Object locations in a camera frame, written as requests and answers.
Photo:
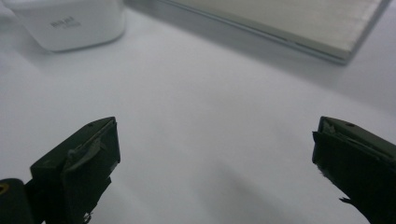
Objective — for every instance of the white plastic box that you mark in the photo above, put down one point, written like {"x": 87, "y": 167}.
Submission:
{"x": 74, "y": 23}

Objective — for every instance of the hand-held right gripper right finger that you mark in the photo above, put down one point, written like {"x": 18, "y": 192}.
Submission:
{"x": 358, "y": 165}

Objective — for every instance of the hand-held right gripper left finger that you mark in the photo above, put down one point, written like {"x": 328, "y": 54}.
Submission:
{"x": 81, "y": 168}

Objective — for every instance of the flat white tray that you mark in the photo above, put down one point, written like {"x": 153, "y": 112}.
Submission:
{"x": 280, "y": 23}

